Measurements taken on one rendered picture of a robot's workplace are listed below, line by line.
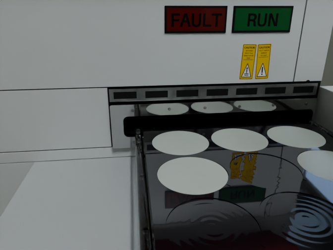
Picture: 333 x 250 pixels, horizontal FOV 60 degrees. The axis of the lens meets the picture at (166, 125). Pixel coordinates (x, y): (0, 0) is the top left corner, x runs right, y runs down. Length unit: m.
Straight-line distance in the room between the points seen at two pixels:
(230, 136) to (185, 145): 0.09
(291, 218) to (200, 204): 0.10
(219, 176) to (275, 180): 0.08
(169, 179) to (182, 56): 0.27
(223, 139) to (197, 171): 0.13
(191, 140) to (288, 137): 0.18
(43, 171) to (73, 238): 0.21
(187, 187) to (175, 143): 0.13
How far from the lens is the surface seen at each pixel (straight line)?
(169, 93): 0.59
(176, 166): 0.44
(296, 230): 0.35
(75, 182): 0.57
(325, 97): 0.69
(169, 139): 0.52
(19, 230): 0.49
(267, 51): 0.63
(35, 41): 0.59
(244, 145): 0.52
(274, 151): 0.51
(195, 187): 0.39
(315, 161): 0.50
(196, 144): 0.51
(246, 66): 0.62
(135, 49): 0.57
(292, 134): 0.59
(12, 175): 0.70
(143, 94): 0.58
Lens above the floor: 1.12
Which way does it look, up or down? 22 degrees down
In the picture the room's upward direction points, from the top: straight up
